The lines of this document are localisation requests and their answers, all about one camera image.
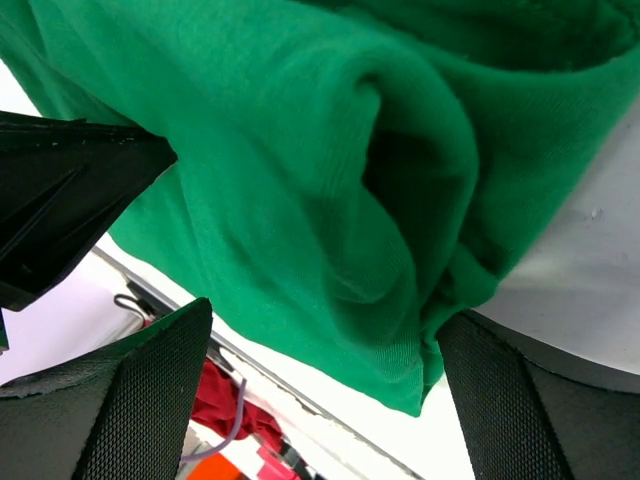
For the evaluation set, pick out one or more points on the red t shirt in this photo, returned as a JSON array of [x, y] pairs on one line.
[[220, 405]]

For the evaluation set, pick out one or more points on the green t shirt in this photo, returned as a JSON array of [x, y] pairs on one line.
[[350, 174]]

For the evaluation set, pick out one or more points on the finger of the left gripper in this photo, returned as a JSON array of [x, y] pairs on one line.
[[63, 184]]

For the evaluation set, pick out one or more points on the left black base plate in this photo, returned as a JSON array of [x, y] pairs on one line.
[[140, 302]]

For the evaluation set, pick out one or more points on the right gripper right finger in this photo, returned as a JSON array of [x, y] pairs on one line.
[[529, 410]]

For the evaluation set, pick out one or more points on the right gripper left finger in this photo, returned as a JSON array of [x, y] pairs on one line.
[[118, 412]]

